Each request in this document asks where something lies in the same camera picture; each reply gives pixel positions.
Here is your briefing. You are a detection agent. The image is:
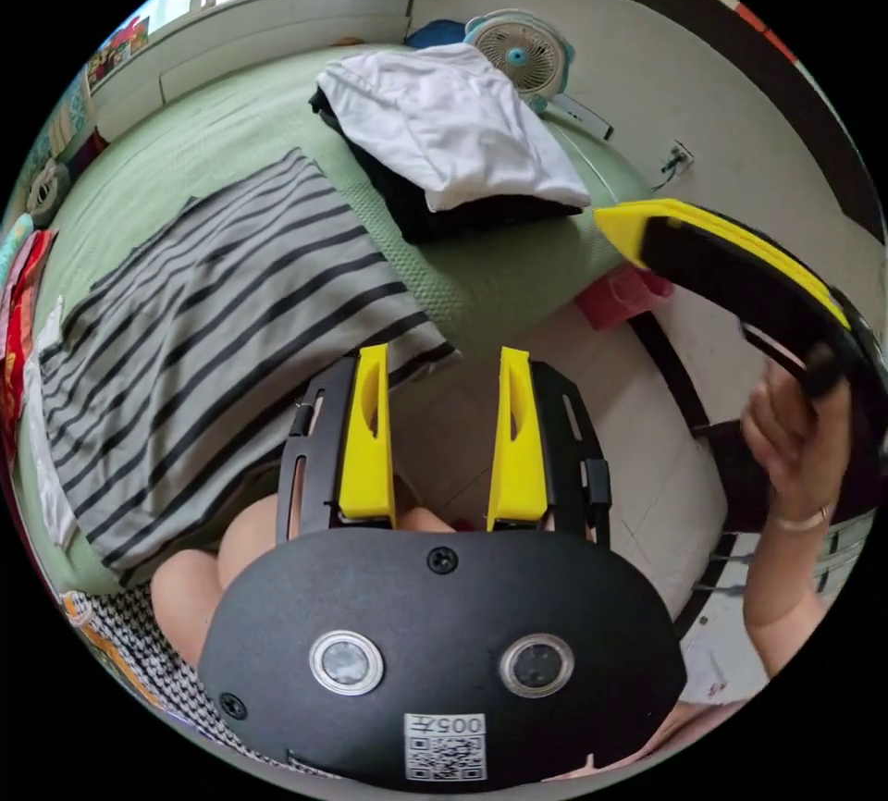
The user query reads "white wall socket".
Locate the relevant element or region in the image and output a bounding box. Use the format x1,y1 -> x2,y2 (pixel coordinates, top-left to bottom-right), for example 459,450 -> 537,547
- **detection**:
657,139 -> 697,183

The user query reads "colourful pile of clothes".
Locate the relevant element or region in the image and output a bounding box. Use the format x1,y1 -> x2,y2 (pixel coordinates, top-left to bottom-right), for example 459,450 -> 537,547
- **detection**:
0,211 -> 79,547

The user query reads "red plastic stool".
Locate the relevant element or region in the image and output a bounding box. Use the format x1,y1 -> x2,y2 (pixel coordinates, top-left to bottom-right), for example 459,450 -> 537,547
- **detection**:
573,263 -> 675,332

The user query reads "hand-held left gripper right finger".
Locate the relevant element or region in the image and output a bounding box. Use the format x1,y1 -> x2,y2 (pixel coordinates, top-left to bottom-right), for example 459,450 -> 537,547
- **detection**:
485,346 -> 554,533

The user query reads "person's right hand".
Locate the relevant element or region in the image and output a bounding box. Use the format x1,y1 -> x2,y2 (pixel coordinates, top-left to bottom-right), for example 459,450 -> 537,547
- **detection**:
740,344 -> 856,530

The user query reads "small blue and white fan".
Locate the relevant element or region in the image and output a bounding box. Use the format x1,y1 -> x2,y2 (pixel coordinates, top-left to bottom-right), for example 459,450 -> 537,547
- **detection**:
462,8 -> 577,116

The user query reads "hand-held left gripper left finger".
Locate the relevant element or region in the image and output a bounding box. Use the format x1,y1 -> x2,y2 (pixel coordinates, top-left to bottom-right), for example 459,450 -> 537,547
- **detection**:
338,342 -> 398,530

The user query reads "person's body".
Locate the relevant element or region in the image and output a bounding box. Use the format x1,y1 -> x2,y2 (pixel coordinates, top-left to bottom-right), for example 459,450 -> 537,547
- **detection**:
60,461 -> 771,790

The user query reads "person's right forearm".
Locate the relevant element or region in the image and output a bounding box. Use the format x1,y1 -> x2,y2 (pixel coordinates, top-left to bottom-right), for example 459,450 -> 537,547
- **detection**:
740,508 -> 858,681

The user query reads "black and gray striped t-shirt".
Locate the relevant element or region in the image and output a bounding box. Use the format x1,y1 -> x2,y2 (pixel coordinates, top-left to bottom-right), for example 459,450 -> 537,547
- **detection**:
38,147 -> 461,574

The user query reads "white power strip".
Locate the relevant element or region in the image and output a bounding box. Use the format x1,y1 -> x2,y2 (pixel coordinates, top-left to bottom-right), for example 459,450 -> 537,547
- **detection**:
546,92 -> 616,142

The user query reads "bed with green mat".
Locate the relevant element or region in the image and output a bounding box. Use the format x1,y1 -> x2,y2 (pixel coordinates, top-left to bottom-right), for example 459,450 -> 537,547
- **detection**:
12,41 -> 653,602

